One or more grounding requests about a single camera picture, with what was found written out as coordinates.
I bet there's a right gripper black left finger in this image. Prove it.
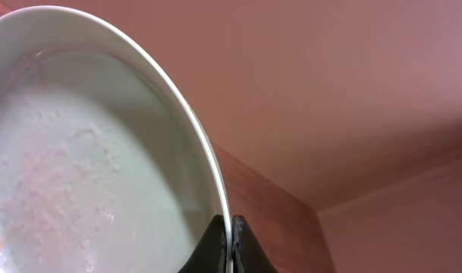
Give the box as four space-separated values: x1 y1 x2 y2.
178 215 227 273

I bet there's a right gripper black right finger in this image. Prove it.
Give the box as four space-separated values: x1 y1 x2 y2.
231 215 278 273

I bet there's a pale green plate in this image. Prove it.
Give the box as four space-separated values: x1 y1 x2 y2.
0 5 233 272

